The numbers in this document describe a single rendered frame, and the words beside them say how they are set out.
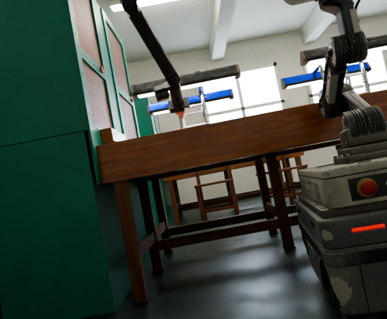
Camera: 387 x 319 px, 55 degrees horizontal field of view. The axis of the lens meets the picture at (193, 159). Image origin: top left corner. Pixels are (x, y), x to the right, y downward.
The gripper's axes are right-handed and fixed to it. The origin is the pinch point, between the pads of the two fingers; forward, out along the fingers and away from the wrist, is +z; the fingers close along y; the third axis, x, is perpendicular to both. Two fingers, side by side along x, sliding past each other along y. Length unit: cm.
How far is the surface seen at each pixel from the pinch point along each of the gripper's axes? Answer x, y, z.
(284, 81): -66, -72, 43
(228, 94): -64, -32, 43
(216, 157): 26.2, -13.3, 5.6
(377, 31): -485, -377, 298
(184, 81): -28.4, -4.4, -0.6
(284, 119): 17, -48, -2
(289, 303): 92, -30, 19
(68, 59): -16, 47, -34
